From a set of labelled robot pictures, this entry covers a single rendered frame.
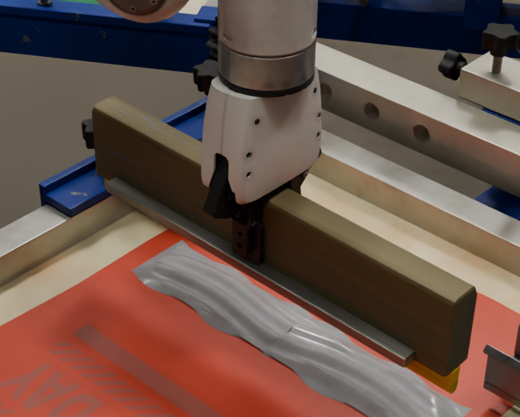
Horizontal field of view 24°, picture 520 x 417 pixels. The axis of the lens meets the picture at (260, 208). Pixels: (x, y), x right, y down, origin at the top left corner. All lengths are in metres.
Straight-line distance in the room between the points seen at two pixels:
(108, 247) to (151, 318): 0.12
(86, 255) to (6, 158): 1.98
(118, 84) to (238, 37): 2.61
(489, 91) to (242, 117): 0.45
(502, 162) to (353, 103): 0.19
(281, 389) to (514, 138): 0.38
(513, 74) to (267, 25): 0.48
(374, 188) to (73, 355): 0.38
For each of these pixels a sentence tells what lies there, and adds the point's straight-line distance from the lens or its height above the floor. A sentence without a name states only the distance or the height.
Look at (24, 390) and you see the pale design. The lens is 1.09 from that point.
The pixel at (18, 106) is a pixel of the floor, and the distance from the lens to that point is 3.43.
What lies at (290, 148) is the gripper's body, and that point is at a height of 1.18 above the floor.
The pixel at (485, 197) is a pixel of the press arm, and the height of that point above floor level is 0.92.
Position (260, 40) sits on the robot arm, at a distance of 0.89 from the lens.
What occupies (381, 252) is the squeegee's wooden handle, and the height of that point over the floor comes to 1.14.
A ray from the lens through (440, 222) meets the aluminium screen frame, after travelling 1.25.
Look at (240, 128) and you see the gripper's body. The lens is 0.92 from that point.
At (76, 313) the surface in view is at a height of 0.96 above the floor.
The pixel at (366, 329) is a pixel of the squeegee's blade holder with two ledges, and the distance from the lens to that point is 0.96.
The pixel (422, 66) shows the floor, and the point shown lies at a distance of 3.60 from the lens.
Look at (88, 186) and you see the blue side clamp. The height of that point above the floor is 1.00.
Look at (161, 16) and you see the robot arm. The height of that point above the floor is 1.32.
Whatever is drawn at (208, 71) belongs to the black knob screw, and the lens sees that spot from 1.33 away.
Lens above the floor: 1.69
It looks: 35 degrees down
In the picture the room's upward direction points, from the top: straight up
